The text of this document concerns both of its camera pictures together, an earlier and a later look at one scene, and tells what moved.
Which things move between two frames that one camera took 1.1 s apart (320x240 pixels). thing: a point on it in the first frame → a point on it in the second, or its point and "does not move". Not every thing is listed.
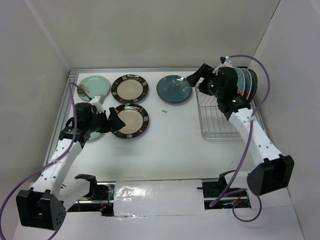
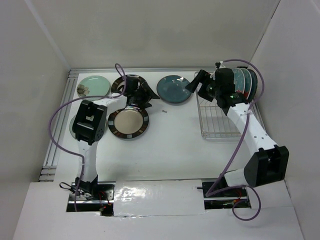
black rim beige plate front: x=136 y=118 does not move
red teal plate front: x=248 y=79 does not move
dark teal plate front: x=254 y=86 does not move
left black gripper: x=118 y=123 → x=144 y=103
